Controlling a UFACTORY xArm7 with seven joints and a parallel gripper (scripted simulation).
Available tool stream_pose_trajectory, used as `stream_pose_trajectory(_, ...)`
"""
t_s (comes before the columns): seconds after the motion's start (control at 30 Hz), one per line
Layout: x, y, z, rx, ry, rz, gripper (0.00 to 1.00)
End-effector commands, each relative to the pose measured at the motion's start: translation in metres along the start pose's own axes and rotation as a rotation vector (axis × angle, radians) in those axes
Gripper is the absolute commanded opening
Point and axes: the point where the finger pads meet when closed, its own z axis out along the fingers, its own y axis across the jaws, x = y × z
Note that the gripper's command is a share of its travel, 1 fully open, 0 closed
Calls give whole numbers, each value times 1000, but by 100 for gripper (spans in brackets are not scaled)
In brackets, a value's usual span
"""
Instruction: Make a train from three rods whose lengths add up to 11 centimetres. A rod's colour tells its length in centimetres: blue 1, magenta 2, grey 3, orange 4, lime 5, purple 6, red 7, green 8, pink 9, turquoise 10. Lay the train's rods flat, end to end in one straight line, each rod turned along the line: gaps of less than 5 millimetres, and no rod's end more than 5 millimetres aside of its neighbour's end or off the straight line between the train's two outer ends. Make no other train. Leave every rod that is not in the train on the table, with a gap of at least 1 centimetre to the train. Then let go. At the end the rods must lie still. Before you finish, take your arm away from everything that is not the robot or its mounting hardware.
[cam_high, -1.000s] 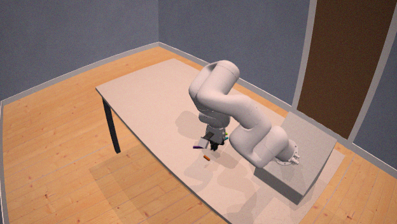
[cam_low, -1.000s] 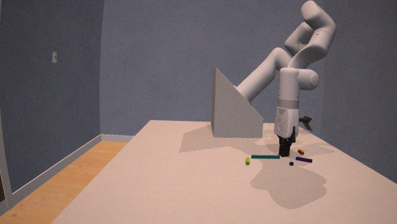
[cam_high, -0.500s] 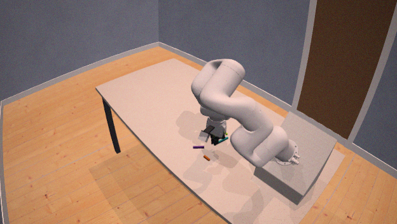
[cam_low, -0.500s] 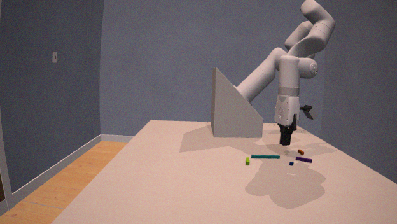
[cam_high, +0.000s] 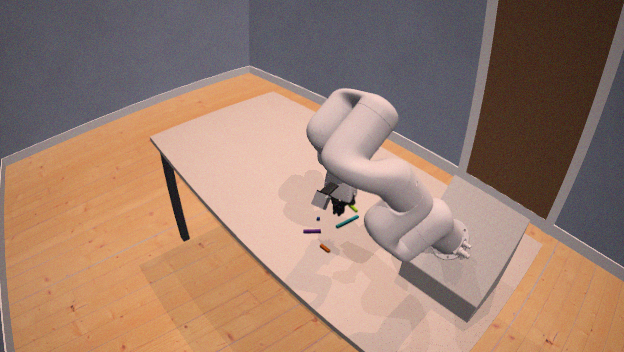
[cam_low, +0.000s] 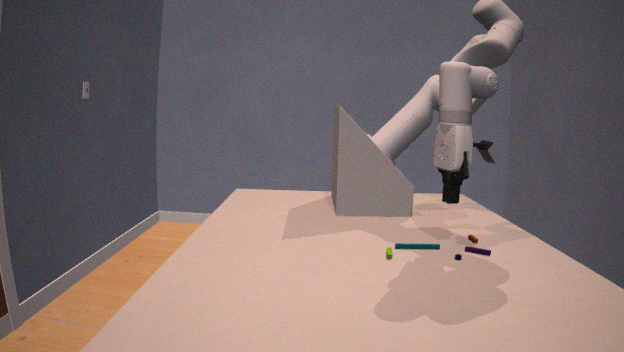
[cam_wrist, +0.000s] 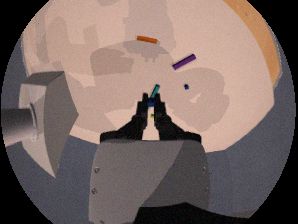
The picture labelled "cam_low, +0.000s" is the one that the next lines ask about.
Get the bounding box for purple rod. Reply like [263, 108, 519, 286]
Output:
[465, 246, 491, 256]

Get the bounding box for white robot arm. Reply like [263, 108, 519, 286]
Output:
[367, 0, 524, 166]

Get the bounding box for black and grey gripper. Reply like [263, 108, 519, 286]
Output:
[433, 122, 473, 204]

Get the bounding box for turquoise rod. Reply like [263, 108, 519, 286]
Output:
[395, 243, 440, 250]

